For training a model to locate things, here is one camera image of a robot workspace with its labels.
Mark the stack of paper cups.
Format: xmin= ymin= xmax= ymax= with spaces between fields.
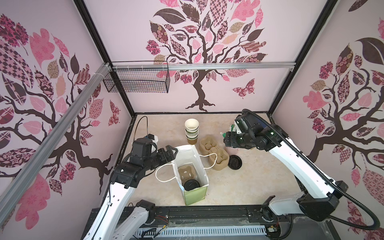
xmin=185 ymin=119 xmax=200 ymax=145

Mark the black wire basket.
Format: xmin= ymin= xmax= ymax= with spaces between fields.
xmin=103 ymin=60 xmax=171 ymax=94

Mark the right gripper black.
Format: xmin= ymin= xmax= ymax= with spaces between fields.
xmin=221 ymin=131 xmax=253 ymax=147

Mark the aluminium rail left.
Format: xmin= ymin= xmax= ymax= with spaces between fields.
xmin=1 ymin=63 xmax=111 ymax=223

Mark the white slotted cable duct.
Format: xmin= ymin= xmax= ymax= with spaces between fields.
xmin=134 ymin=226 xmax=267 ymax=240

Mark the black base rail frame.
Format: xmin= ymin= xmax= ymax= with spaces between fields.
xmin=80 ymin=203 xmax=340 ymax=240

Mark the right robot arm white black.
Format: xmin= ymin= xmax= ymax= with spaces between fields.
xmin=224 ymin=109 xmax=381 ymax=231

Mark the paper gift bag with handles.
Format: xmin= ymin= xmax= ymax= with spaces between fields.
xmin=155 ymin=145 xmax=218 ymax=206

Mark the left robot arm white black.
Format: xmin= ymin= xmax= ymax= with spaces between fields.
xmin=84 ymin=138 xmax=179 ymax=240

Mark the brown pulp cup carrier stack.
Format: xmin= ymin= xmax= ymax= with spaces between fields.
xmin=199 ymin=136 xmax=230 ymax=171

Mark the black coffee lid stack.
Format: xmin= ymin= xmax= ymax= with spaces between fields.
xmin=228 ymin=155 xmax=243 ymax=170

